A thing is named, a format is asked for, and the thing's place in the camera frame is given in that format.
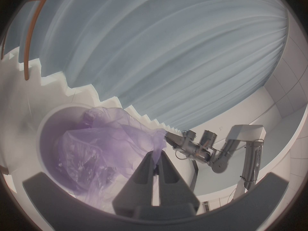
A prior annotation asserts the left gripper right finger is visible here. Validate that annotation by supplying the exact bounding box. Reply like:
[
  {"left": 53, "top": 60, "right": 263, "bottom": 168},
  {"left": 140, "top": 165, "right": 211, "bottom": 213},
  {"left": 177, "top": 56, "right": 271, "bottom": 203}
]
[{"left": 158, "top": 150, "right": 201, "bottom": 215}]

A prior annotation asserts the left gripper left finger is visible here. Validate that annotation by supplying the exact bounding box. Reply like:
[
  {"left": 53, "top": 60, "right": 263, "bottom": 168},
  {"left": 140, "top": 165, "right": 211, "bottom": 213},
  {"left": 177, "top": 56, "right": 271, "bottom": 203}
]
[{"left": 111, "top": 150, "right": 157, "bottom": 218}]

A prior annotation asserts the purple plastic bag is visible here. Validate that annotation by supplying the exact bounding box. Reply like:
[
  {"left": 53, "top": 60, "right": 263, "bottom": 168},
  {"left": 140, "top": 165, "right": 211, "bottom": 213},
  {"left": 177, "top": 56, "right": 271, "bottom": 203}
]
[{"left": 56, "top": 107, "right": 167, "bottom": 205}]

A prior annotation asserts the white trash bin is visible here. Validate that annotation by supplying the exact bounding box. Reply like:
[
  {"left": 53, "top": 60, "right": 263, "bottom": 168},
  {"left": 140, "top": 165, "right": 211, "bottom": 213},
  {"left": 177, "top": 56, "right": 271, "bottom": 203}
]
[{"left": 36, "top": 103, "right": 135, "bottom": 198}]

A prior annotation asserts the blue-grey curtain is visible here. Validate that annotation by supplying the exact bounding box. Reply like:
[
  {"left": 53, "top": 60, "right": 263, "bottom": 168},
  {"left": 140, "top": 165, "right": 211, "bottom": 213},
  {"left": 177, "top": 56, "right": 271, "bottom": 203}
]
[{"left": 5, "top": 0, "right": 289, "bottom": 134}]

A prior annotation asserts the white cushioned wooden chair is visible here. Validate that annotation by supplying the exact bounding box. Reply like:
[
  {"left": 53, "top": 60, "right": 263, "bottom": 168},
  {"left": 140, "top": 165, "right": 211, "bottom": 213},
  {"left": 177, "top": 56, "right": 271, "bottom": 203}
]
[{"left": 0, "top": 0, "right": 58, "bottom": 81}]

